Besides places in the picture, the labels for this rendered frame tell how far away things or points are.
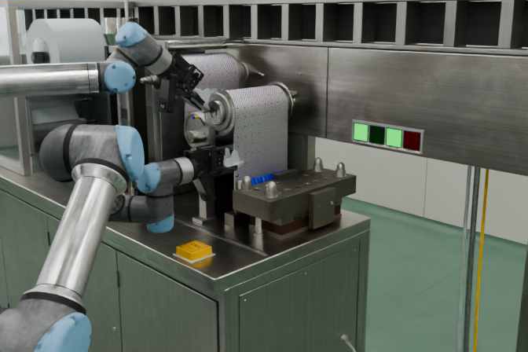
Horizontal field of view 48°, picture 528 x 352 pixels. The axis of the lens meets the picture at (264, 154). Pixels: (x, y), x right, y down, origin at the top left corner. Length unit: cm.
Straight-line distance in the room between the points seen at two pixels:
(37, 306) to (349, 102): 115
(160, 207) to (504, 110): 93
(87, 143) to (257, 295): 64
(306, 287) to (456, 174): 275
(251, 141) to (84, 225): 79
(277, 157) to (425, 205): 276
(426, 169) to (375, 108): 272
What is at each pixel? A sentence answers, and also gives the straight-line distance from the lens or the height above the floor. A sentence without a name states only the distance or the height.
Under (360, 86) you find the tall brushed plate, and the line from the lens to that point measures 184.
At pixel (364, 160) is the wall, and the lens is 480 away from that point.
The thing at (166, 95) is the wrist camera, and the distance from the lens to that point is 169.
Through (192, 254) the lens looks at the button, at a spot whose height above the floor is 92.
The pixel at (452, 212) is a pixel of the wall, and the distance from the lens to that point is 448.
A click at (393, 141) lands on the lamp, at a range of 179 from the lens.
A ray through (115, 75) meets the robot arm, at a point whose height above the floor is 140.
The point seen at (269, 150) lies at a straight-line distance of 189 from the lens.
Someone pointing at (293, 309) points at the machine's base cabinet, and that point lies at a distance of 176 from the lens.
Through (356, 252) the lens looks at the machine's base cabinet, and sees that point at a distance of 193.
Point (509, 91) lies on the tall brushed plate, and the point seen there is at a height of 135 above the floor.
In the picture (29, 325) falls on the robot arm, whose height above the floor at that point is 103.
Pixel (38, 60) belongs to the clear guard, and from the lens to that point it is 256.
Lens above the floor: 154
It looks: 13 degrees down
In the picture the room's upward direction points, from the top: straight up
